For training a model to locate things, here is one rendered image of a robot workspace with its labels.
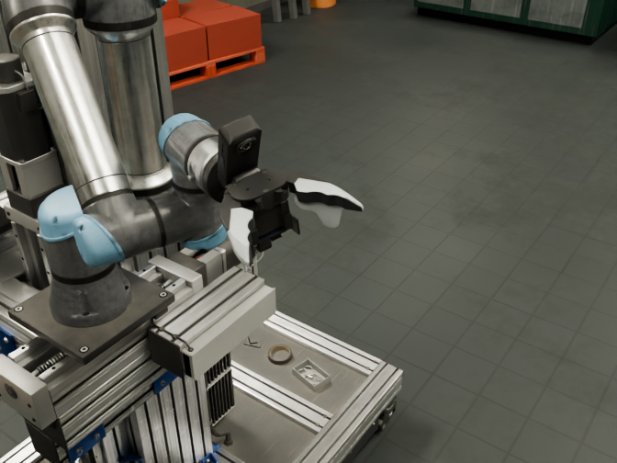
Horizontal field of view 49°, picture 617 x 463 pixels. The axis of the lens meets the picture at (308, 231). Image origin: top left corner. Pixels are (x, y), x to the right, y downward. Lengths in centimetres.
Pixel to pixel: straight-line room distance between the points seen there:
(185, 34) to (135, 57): 448
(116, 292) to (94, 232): 37
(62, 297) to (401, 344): 192
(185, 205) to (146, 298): 41
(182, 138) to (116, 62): 25
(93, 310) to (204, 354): 24
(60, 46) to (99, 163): 18
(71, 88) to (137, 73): 18
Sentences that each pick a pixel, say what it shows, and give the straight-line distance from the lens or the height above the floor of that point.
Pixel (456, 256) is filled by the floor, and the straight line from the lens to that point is 353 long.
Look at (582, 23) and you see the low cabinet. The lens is 706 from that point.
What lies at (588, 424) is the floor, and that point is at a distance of 283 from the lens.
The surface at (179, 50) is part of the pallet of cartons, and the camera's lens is 561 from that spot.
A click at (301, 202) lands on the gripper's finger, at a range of 81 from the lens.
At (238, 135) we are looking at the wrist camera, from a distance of 77.
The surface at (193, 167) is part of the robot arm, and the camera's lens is 90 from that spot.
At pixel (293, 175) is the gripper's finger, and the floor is 159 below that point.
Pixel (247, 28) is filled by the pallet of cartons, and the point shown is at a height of 33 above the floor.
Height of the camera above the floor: 198
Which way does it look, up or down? 33 degrees down
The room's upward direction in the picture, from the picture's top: straight up
